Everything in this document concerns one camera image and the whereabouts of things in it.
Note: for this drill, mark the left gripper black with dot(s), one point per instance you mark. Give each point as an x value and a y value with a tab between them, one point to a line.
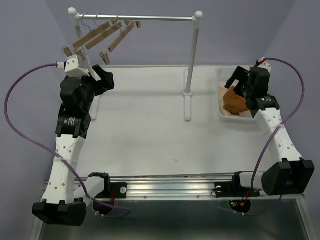
107	82

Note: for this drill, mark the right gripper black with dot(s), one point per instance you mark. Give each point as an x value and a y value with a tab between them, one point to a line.
240	74

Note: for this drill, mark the wooden clip hanger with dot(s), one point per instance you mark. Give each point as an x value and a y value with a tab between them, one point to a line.
84	41
107	33
130	24

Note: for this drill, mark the brown underwear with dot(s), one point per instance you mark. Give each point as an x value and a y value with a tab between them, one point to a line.
235	104

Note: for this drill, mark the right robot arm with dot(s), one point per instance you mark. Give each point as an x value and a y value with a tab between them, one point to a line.
289	173

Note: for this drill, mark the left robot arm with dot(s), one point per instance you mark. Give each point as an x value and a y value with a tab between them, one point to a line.
59	205

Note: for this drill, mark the beige underwear in basket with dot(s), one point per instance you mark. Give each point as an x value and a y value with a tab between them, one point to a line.
221	91

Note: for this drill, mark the white plastic basket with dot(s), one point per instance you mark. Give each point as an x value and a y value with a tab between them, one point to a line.
222	75

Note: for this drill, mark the white clothes rack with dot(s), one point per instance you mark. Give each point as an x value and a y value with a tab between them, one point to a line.
196	20

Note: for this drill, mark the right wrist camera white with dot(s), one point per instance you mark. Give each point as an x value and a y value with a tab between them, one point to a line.
262	63

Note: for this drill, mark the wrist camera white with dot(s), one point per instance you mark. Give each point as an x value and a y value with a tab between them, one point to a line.
72	67
262	63

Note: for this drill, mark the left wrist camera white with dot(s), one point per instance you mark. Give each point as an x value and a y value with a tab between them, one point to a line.
72	67

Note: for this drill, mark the aluminium mounting rail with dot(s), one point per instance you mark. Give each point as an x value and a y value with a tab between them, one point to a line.
149	188

